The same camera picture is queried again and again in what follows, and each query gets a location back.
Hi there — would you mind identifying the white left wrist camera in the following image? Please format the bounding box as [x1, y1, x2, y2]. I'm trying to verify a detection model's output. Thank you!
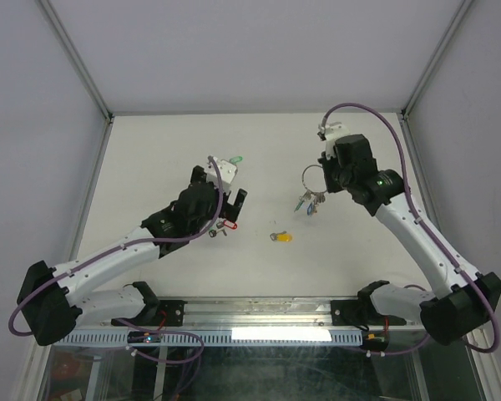
[205, 156, 238, 195]

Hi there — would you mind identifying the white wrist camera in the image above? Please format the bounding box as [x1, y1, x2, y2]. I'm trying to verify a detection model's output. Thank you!
[205, 156, 238, 195]
[317, 122, 351, 160]

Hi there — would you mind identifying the white slotted cable duct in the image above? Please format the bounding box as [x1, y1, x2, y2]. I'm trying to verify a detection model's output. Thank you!
[57, 327, 363, 348]

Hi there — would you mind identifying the red key tag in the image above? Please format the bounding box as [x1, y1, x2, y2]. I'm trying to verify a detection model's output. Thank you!
[223, 220, 238, 230]

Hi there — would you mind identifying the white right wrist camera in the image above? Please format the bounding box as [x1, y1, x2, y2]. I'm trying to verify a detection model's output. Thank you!
[317, 122, 351, 160]

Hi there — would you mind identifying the large metal keyring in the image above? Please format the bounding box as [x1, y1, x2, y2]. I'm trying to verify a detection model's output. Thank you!
[301, 164, 326, 193]

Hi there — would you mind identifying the bunch of silver keys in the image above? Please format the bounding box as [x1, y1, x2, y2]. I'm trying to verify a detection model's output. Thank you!
[299, 190, 326, 208]

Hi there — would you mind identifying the aluminium frame post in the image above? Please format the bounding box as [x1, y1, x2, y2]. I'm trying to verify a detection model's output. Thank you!
[35, 0, 114, 122]
[401, 0, 476, 119]

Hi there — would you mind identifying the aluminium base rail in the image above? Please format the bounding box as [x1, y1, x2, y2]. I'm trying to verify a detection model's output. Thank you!
[160, 297, 351, 330]

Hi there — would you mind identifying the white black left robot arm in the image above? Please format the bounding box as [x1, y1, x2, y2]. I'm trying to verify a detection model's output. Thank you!
[8, 156, 247, 346]

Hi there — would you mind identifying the aluminium frame left post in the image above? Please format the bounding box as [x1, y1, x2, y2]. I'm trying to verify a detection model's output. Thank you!
[35, 0, 114, 122]

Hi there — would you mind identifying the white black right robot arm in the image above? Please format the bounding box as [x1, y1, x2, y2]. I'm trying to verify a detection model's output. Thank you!
[318, 133, 501, 345]

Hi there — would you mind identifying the yellow key tag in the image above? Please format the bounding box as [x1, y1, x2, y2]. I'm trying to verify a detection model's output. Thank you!
[276, 233, 293, 242]

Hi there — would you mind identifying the aluminium frame right post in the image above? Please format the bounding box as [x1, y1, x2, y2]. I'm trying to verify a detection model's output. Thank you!
[401, 0, 476, 119]

